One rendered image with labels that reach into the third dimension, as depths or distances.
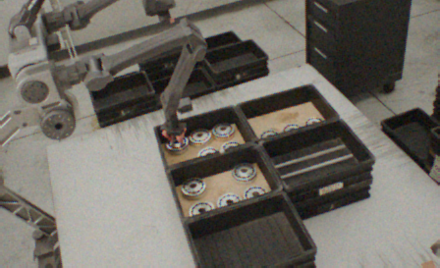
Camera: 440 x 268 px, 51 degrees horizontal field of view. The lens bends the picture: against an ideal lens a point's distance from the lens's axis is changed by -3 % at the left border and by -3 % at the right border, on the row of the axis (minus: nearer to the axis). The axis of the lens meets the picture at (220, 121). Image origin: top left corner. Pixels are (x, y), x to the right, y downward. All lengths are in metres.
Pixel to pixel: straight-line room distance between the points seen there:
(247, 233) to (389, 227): 0.59
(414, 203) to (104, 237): 1.32
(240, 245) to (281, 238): 0.15
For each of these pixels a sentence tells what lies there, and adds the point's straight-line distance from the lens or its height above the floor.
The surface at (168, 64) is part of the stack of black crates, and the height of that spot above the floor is 0.52.
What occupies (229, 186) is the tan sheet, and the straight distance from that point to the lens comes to 2.00.
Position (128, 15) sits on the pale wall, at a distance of 4.99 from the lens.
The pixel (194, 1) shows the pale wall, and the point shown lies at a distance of 5.13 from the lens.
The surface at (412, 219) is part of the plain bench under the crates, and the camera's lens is 2.08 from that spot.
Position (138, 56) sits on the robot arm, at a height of 1.46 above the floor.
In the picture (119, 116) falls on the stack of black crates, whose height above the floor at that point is 0.49.
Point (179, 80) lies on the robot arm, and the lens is 1.87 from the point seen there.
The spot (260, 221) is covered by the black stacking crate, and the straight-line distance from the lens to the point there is 1.86.
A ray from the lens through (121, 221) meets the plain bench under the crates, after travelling 2.16.
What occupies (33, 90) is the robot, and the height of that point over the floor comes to 1.46.
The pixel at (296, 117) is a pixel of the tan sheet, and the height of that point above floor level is 0.83.
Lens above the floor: 2.26
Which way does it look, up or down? 38 degrees down
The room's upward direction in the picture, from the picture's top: 8 degrees counter-clockwise
